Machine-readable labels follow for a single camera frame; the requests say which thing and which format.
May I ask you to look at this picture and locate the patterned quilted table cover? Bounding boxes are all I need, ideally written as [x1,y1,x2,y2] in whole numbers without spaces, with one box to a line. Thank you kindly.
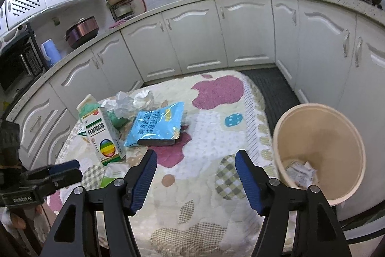
[47,70,297,257]

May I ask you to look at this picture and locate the black microwave oven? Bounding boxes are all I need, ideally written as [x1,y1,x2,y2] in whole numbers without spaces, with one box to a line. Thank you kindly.
[1,29,46,94]

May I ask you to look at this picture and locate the white lower kitchen cabinets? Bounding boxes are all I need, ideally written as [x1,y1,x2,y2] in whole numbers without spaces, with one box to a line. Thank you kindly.
[8,0,384,218]

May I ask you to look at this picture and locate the beige round trash bin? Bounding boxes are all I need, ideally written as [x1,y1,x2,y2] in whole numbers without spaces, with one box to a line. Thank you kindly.
[273,103,366,206]

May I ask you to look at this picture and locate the green plush cloth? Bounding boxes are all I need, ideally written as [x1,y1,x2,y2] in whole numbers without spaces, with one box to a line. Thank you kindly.
[80,103,133,131]

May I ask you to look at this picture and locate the white tissue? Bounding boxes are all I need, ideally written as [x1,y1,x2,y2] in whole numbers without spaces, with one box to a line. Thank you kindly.
[100,89,155,119]

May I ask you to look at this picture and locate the white medicine box rainbow logo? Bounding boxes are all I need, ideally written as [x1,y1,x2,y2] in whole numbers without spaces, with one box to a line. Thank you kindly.
[83,107,126,166]

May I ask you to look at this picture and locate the white paper trash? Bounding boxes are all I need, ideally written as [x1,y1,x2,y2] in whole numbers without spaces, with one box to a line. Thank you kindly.
[285,160,318,189]

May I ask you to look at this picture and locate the light blue snack pouch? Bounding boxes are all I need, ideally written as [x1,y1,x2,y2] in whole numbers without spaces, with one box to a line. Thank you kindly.
[124,102,185,147]

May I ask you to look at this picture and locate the stacked pots wire rack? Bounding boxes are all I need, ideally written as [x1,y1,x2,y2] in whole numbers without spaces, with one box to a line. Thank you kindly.
[106,0,147,21]

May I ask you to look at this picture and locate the dark red rice cooker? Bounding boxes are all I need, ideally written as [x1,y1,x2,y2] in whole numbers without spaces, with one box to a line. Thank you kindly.
[64,16,99,49]

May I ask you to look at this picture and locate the black ribbed floor mat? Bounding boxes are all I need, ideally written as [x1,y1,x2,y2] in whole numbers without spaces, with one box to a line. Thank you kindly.
[241,66,300,135]

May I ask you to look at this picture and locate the clear plastic wrapper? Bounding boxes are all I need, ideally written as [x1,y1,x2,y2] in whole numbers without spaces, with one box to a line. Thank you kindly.
[100,162,130,188]

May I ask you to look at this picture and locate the blue plastic jug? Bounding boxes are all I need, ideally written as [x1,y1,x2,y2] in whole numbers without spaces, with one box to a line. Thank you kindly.
[40,39,62,68]

